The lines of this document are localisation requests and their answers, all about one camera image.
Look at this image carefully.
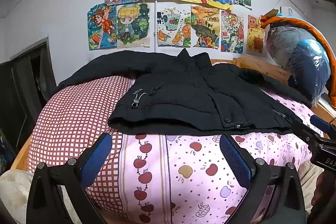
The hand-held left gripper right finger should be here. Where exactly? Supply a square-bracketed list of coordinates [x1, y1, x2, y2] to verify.
[219, 133, 306, 224]

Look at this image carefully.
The orange dress girl drawing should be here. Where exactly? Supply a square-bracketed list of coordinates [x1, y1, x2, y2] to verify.
[87, 3, 118, 51]

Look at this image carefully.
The wooden bed frame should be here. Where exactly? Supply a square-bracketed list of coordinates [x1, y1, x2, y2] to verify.
[10, 53, 336, 170]

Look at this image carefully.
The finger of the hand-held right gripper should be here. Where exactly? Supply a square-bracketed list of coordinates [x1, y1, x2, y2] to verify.
[310, 114, 336, 136]
[290, 118, 325, 146]

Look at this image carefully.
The autumn fields landscape drawing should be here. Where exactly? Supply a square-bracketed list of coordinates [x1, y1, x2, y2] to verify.
[191, 4, 221, 49]

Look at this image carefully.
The blond child drawing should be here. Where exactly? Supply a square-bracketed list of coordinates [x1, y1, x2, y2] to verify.
[116, 3, 151, 49]

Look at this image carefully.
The black padded jacket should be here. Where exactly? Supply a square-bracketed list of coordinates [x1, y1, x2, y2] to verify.
[56, 48, 313, 136]

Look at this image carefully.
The white wall pipe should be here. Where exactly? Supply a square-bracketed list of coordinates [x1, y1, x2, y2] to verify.
[153, 0, 159, 54]

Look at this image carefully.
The white fluffy cloth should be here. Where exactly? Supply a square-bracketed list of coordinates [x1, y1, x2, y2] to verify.
[0, 168, 79, 224]

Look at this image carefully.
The yellow chick drawing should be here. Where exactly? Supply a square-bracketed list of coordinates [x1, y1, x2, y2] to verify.
[246, 15, 264, 54]

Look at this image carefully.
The red pagoda drawing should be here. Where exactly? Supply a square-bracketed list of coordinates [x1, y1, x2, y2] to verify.
[220, 10, 245, 54]

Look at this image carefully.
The red checkered pillow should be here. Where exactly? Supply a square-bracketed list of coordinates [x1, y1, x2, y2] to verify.
[28, 74, 137, 215]

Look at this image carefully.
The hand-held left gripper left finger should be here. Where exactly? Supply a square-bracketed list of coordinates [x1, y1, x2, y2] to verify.
[26, 133, 113, 224]

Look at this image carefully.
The pink apple print quilt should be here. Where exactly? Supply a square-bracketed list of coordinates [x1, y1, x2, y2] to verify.
[87, 61, 326, 224]

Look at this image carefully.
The dark doorway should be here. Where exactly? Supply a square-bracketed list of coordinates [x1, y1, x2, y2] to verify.
[0, 36, 57, 152]

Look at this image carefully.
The white wall box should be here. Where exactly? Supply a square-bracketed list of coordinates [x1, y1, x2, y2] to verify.
[279, 5, 306, 19]

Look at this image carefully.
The fruit drink drawing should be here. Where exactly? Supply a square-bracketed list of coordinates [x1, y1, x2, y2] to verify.
[157, 6, 192, 47]

